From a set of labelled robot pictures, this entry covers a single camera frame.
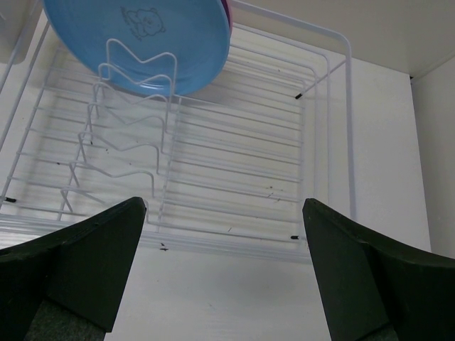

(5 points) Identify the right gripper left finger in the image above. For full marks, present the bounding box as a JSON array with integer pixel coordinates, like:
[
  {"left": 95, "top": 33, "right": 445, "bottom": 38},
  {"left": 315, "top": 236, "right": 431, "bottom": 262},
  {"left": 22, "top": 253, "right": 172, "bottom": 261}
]
[{"left": 1, "top": 197, "right": 146, "bottom": 340}]

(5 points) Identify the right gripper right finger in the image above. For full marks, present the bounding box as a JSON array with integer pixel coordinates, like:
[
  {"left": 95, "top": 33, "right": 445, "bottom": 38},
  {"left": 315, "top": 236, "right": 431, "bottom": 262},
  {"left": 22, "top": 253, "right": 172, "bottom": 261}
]
[{"left": 302, "top": 198, "right": 454, "bottom": 340}]

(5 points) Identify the blue plate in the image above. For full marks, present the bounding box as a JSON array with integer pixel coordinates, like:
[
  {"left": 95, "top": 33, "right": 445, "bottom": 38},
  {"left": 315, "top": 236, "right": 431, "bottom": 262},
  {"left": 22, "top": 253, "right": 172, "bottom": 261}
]
[{"left": 43, "top": 1, "right": 231, "bottom": 96}]

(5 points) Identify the pink plate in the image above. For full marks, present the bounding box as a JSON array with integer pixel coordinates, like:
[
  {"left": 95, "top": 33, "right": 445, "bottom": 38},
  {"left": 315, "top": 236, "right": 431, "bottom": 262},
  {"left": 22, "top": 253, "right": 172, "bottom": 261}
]
[{"left": 219, "top": 0, "right": 233, "bottom": 34}]

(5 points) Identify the white cutlery holder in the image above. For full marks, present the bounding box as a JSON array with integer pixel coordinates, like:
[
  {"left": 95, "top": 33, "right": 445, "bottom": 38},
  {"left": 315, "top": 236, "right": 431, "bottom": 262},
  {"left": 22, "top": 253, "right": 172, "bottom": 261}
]
[{"left": 1, "top": 0, "right": 43, "bottom": 64}]

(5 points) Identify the white wire dish rack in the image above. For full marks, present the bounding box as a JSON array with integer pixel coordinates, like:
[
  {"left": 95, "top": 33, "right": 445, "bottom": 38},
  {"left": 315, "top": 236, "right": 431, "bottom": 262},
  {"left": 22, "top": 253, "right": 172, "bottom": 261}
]
[{"left": 1, "top": 1, "right": 355, "bottom": 262}]

